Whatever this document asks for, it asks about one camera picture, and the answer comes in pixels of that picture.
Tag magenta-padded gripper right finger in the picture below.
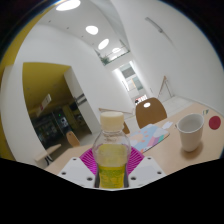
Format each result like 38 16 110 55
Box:
126 147 167 189

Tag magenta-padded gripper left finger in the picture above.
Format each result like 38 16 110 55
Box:
57 147 100 189

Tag clear bottle with yellow drink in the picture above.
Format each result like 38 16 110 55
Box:
91 111 132 191

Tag light wooden side table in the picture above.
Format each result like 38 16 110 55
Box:
34 143 63 165

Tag dark shelf unit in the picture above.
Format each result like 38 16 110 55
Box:
31 111 73 148

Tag white paper card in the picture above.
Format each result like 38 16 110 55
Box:
161 121 175 131

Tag white mug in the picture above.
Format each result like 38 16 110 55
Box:
175 113 206 154

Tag white hanging sign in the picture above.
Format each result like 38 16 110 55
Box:
35 93 53 113

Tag flat round red coaster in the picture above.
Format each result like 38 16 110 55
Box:
208 115 223 131

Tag green potted plant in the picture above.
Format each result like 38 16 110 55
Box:
99 55 111 66

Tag round ceiling lights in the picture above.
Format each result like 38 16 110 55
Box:
54 0 123 55

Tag grey wall lamp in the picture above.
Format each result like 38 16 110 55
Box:
144 16 165 34

